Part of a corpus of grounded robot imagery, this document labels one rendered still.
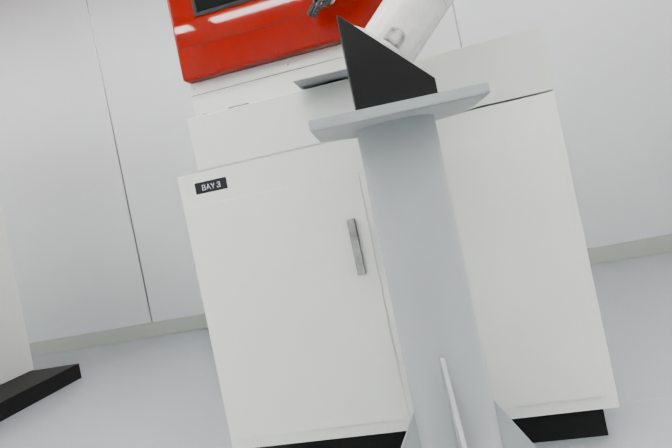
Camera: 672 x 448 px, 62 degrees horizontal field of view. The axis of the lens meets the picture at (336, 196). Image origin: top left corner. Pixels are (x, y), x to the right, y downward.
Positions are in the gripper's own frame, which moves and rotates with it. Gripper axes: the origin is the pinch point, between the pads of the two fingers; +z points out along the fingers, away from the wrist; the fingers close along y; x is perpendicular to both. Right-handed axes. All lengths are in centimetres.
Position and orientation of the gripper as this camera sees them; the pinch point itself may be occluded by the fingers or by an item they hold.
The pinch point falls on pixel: (313, 10)
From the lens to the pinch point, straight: 199.7
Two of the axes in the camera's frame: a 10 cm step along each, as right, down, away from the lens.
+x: 7.3, 1.4, 6.7
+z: -5.3, 7.3, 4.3
